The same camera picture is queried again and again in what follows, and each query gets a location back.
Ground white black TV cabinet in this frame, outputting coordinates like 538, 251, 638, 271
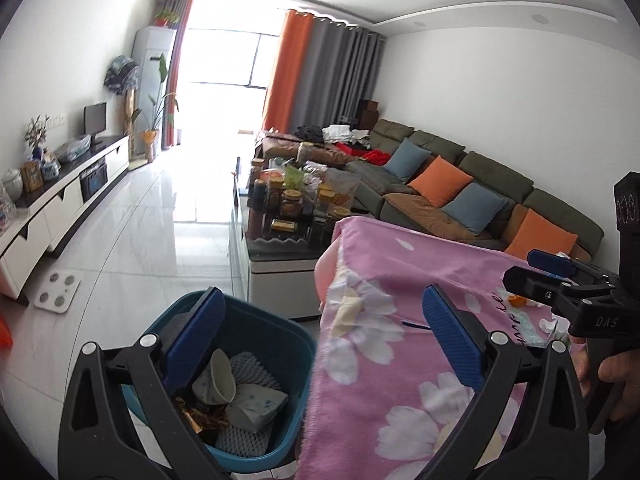
0, 135, 131, 306

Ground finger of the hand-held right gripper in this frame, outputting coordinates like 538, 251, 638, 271
502, 265, 616, 322
527, 249, 618, 286

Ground small picture frame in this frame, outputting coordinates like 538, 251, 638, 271
21, 160, 45, 193

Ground person's right hand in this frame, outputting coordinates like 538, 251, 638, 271
574, 342, 640, 426

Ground black monitor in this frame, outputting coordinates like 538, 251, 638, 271
83, 101, 108, 143

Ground green sectional sofa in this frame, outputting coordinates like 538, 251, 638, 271
255, 119, 606, 261

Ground white blue-dotted paper cup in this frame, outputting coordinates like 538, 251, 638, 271
192, 349, 237, 406
225, 384, 290, 433

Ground crumpled white tissue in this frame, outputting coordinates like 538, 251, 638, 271
537, 315, 571, 336

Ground flower sprig in vase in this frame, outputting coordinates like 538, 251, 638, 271
24, 115, 51, 161

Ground white foam net sleeve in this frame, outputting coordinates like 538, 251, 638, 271
215, 422, 276, 458
230, 351, 283, 391

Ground cluster of glass jars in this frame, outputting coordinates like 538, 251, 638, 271
247, 157, 351, 246

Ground blue cushion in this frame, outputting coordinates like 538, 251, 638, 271
441, 181, 508, 235
385, 138, 432, 183

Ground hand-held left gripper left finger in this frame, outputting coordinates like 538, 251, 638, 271
57, 287, 226, 480

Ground red clothes pile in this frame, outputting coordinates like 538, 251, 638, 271
334, 142, 393, 166

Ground white clothes pile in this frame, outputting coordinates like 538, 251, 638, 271
322, 124, 371, 143

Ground balcony window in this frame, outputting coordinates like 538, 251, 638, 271
175, 30, 281, 136

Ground pink floral blanket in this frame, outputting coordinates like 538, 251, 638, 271
295, 215, 601, 480

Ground coffee table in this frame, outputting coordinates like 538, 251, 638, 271
229, 157, 371, 323

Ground fan with blue patterned cover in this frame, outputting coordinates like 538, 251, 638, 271
103, 55, 141, 136

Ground orange cushion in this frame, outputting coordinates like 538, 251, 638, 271
504, 208, 579, 261
407, 155, 474, 208

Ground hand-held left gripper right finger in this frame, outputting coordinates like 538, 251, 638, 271
421, 284, 591, 480

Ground plastic-wrapped item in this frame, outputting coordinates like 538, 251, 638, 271
55, 137, 91, 161

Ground white ceramic jar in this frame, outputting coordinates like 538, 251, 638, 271
2, 167, 23, 198

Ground gold foil snack wrapper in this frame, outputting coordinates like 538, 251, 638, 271
172, 395, 226, 433

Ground brown boxes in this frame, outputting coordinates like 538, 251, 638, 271
357, 99, 381, 131

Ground striped orange grey curtain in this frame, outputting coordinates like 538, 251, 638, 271
160, 0, 195, 150

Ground white standing air conditioner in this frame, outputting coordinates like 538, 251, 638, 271
132, 27, 177, 153

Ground wrapped plant vase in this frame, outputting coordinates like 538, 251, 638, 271
139, 129, 160, 163

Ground white bathroom scale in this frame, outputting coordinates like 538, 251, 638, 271
34, 270, 81, 315

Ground tall leafy plant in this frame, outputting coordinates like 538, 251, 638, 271
131, 52, 178, 133

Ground brown sofa seat pad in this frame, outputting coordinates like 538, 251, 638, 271
385, 192, 481, 241

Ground blue plastic waste basket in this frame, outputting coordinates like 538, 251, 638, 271
120, 292, 317, 473

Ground blue patterned vase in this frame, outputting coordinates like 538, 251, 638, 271
0, 180, 13, 231

